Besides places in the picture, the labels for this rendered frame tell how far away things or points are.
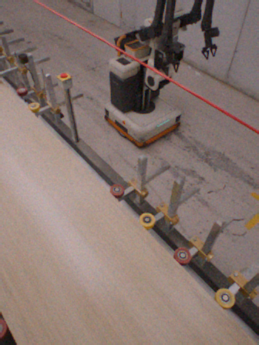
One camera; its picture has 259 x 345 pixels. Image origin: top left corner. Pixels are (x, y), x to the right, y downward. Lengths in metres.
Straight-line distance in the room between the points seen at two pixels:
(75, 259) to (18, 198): 0.50
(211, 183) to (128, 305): 1.84
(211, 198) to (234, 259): 0.61
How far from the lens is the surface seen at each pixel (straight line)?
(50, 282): 1.32
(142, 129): 2.85
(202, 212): 2.59
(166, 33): 2.23
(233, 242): 2.53
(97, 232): 1.38
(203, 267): 1.57
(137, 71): 2.87
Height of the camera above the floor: 2.11
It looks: 51 degrees down
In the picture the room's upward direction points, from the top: 1 degrees clockwise
